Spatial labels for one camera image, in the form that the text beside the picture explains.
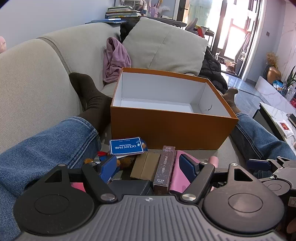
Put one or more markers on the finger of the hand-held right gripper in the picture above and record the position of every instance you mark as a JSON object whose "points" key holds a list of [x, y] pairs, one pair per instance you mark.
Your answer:
{"points": [[257, 164]]}

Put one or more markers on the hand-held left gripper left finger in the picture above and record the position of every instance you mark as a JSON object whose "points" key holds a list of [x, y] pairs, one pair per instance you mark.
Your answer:
{"points": [[108, 170]]}

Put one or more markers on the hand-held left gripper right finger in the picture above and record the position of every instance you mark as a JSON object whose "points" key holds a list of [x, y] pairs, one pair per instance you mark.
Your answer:
{"points": [[188, 169]]}

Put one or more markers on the pink case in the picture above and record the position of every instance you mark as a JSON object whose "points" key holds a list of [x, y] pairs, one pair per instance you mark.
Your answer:
{"points": [[178, 180]]}

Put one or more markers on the dark brown card box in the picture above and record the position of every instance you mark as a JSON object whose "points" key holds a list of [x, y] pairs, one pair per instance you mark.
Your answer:
{"points": [[163, 171]]}

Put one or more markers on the blue card tag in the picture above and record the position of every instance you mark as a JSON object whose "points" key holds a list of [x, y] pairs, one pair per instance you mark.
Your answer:
{"points": [[124, 146]]}

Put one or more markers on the small brown box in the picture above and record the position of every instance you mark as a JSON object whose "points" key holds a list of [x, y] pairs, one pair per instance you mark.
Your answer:
{"points": [[144, 165]]}

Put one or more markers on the orange cardboard box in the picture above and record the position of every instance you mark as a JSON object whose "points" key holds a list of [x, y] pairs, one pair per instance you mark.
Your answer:
{"points": [[166, 129]]}

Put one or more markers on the pink cylinder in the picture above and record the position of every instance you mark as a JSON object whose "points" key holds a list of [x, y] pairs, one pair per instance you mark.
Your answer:
{"points": [[213, 160]]}

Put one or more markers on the person's right leg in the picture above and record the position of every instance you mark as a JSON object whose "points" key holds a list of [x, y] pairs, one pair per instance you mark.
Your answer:
{"points": [[256, 136]]}

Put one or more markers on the person's leg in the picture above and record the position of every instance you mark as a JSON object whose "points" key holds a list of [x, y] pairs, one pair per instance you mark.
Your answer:
{"points": [[256, 136], [46, 143]]}

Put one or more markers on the black box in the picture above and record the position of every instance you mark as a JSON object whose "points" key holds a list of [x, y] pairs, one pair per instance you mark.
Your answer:
{"points": [[131, 186]]}

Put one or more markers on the flat pink item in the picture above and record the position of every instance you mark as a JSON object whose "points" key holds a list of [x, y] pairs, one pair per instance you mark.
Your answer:
{"points": [[77, 186]]}

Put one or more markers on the red and white packet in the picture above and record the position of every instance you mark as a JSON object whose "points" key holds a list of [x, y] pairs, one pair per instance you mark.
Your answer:
{"points": [[284, 128]]}

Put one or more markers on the marble coffee table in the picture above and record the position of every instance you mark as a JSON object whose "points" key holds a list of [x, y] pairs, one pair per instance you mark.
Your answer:
{"points": [[275, 115]]}

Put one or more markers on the person's left leg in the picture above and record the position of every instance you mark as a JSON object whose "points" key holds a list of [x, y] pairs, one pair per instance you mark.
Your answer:
{"points": [[46, 143]]}

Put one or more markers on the person's right foot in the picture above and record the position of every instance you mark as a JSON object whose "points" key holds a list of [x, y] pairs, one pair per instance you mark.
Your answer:
{"points": [[231, 99]]}

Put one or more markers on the dark brown object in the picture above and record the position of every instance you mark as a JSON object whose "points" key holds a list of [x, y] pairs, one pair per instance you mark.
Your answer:
{"points": [[92, 102]]}

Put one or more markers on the white low cabinet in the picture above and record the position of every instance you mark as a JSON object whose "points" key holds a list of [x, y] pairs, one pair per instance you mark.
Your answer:
{"points": [[270, 90]]}

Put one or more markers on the brown vase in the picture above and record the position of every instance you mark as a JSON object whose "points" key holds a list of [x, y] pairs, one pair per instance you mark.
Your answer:
{"points": [[274, 75]]}

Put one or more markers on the green plant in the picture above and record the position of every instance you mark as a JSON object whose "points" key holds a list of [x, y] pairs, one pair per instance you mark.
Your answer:
{"points": [[291, 78]]}

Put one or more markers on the black jacket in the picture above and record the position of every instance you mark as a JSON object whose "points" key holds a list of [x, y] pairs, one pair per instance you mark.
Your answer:
{"points": [[212, 69]]}

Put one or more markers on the pink cloth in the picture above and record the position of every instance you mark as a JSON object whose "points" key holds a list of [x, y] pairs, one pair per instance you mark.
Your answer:
{"points": [[115, 60]]}

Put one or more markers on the beige sofa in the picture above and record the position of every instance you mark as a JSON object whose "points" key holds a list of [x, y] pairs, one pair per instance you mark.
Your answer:
{"points": [[34, 81]]}

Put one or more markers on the beige sofa cushion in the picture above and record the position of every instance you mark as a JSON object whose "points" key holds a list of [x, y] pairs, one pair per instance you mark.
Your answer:
{"points": [[166, 46]]}

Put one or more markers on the black chair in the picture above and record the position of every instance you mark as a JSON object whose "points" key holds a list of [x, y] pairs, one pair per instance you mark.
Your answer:
{"points": [[192, 24]]}

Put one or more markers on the blue folder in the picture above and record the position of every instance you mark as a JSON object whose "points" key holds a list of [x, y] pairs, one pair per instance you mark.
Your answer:
{"points": [[106, 21]]}

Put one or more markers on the stack of books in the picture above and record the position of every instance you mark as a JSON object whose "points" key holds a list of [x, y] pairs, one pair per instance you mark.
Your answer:
{"points": [[121, 12]]}

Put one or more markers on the pink plush toy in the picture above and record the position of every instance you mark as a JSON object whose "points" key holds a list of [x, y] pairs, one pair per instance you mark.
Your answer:
{"points": [[1, 44]]}

